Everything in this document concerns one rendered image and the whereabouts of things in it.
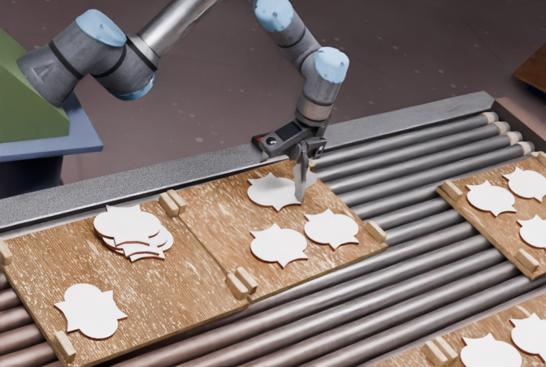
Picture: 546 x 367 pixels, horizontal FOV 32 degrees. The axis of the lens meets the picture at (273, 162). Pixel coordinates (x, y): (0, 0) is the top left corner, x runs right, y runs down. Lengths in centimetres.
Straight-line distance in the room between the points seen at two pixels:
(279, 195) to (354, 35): 290
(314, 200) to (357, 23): 300
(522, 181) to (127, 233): 113
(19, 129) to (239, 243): 61
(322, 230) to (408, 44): 308
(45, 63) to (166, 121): 176
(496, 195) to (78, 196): 107
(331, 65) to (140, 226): 53
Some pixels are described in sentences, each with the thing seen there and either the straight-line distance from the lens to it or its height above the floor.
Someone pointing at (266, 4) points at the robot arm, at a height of 139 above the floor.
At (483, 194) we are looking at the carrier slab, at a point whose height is 95.
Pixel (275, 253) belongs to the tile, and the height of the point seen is 95.
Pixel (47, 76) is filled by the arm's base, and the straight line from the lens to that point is 232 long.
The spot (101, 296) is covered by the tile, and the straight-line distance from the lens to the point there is 191.
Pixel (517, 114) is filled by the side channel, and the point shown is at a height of 95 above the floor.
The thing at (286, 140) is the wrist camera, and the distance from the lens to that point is 213.
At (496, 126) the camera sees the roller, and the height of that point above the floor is 92.
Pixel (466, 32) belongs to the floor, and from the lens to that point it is 556.
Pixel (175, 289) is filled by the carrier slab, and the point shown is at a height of 94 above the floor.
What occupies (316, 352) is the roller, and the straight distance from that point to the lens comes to 198.
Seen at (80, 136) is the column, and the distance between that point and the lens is 241.
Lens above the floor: 232
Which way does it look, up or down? 36 degrees down
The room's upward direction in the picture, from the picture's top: 18 degrees clockwise
